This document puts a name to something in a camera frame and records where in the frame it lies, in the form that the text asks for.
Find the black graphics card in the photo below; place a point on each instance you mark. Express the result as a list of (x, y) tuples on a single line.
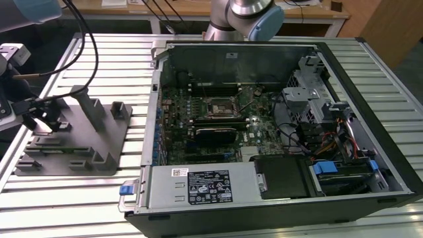
[(214, 136)]

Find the small white box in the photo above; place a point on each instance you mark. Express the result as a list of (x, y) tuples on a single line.
[(136, 1)]

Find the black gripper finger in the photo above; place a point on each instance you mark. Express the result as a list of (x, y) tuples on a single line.
[(28, 122), (53, 116)]

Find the black plastic shroud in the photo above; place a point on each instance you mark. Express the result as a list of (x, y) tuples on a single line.
[(284, 176)]

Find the black PC case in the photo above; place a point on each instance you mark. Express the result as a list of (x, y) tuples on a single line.
[(230, 223)]

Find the blue plastic latch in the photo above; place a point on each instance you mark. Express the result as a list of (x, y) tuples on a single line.
[(125, 190)]

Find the white paper sheet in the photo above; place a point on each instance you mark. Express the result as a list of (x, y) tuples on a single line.
[(113, 2)]

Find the black hard disk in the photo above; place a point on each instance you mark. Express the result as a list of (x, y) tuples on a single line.
[(343, 184)]

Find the thin metal locking lever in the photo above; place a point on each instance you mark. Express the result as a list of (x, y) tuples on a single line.
[(204, 92)]

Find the wooden cabinet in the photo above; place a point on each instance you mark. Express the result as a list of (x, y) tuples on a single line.
[(389, 29)]

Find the blue disk carrier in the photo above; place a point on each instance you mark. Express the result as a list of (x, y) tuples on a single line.
[(325, 168)]

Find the small black box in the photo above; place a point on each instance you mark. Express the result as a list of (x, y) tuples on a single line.
[(336, 6)]

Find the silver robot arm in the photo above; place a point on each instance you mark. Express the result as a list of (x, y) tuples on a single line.
[(240, 15)]

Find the silver power supply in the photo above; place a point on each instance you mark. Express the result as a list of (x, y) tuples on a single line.
[(158, 181)]

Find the black expansion slot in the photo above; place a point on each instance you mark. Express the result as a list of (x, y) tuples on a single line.
[(204, 158)]

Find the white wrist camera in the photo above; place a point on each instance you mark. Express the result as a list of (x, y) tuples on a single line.
[(20, 53)]

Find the silver drive cage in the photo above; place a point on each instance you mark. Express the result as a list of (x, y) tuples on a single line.
[(297, 99)]

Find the silver chipset heatsink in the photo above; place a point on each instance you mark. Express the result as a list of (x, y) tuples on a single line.
[(249, 152)]

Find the wooden desk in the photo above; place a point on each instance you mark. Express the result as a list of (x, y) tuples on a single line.
[(132, 11)]

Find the grey parts rack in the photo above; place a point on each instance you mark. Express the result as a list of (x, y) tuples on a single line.
[(82, 143)]

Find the green motherboard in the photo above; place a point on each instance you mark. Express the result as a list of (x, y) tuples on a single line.
[(264, 145)]

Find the CPU socket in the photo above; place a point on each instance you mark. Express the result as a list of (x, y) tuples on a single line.
[(218, 107)]

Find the small blue clip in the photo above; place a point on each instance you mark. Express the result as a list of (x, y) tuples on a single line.
[(373, 165)]

